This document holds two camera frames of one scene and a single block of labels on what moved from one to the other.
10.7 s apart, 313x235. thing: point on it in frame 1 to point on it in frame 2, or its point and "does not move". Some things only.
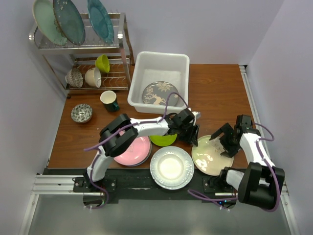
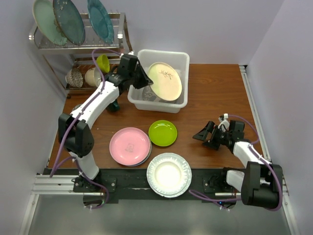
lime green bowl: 102,62 does not move
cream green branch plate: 207,157 to 167,84
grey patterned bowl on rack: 75,78 does not move
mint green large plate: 44,13 does not move
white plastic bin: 157,74 does not move
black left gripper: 189,139 to 145,80
